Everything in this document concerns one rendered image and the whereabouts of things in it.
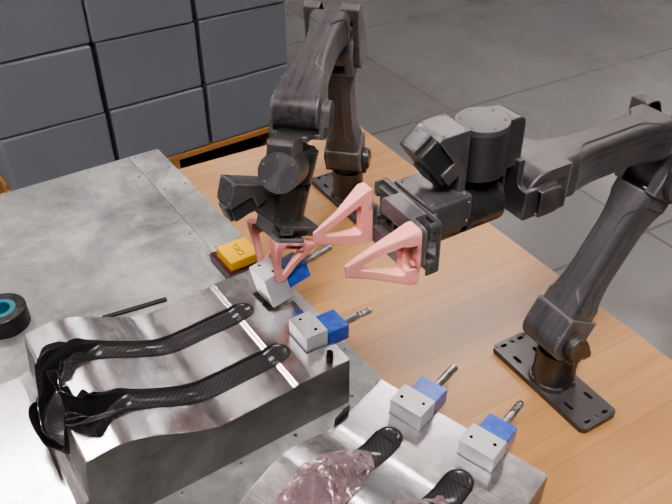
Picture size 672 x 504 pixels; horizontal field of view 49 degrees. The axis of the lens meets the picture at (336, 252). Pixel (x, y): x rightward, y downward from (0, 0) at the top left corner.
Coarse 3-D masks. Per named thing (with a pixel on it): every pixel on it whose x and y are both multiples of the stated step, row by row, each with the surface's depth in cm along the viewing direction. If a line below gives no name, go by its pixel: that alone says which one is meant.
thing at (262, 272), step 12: (324, 252) 116; (264, 264) 112; (300, 264) 112; (252, 276) 113; (264, 276) 110; (288, 276) 111; (300, 276) 113; (264, 288) 111; (276, 288) 111; (288, 288) 112; (276, 300) 112
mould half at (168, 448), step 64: (64, 320) 104; (128, 320) 110; (192, 320) 111; (256, 320) 110; (64, 384) 94; (128, 384) 96; (256, 384) 101; (320, 384) 103; (0, 448) 95; (128, 448) 88; (192, 448) 94; (256, 448) 102
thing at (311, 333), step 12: (336, 312) 110; (360, 312) 111; (300, 324) 106; (312, 324) 106; (324, 324) 108; (336, 324) 108; (348, 324) 108; (300, 336) 105; (312, 336) 104; (324, 336) 105; (336, 336) 107; (348, 336) 109; (312, 348) 105
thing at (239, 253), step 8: (240, 240) 136; (216, 248) 134; (224, 248) 134; (232, 248) 134; (240, 248) 134; (248, 248) 134; (224, 256) 132; (232, 256) 132; (240, 256) 132; (248, 256) 132; (232, 264) 131; (240, 264) 132; (248, 264) 133
